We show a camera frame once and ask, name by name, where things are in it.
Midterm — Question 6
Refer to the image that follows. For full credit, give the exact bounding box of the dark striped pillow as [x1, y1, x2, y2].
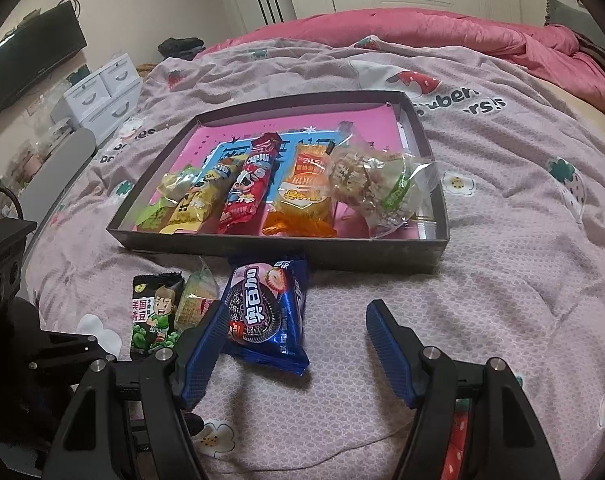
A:
[573, 30, 605, 86]

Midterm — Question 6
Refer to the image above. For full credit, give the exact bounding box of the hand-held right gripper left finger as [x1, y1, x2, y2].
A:
[40, 301, 232, 480]

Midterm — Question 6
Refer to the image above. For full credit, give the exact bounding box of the strawberry printed blanket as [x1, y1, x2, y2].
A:
[22, 37, 605, 480]

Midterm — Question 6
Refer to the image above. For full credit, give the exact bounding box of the grey cardboard box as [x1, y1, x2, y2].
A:
[105, 90, 452, 275]

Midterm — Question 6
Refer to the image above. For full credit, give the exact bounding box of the small clear wafer packet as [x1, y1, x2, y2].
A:
[174, 256, 220, 333]

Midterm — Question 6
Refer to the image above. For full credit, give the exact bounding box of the clear rice cracker packet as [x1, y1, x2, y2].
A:
[329, 146, 437, 240]

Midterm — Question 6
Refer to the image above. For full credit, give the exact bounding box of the pink duvet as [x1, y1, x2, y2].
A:
[197, 7, 605, 116]

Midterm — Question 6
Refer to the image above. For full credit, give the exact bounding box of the orange and yellow snack packet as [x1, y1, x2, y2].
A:
[261, 141, 339, 239]

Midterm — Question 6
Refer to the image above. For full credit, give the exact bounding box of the blue cookie packet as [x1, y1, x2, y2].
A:
[220, 257, 312, 377]

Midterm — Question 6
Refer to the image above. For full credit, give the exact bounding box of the dark clothes pile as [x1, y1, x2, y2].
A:
[157, 36, 206, 61]

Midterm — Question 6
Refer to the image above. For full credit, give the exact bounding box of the black cable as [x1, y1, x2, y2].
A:
[0, 185, 26, 223]

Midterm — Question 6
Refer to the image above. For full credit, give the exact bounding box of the pink and blue book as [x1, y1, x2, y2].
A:
[127, 102, 408, 241]

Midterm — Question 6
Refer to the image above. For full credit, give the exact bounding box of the black television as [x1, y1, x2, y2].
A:
[0, 6, 88, 117]

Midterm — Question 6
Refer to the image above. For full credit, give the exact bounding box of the red cartoon snack packet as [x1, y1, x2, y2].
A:
[216, 131, 284, 235]

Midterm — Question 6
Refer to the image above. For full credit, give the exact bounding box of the beige bed sheet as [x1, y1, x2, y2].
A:
[543, 75, 605, 126]

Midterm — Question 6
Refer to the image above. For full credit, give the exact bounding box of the green clear snack packet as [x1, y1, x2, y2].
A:
[137, 164, 196, 233]

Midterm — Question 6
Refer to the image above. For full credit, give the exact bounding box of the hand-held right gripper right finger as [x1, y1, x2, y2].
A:
[365, 300, 563, 480]

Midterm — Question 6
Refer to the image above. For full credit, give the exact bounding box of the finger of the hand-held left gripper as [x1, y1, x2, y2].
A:
[30, 331, 119, 387]

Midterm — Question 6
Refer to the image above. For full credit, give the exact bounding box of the black green pea packet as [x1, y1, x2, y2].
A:
[130, 271, 184, 359]

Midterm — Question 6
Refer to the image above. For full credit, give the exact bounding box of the white drawer unit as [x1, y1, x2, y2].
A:
[50, 54, 144, 145]

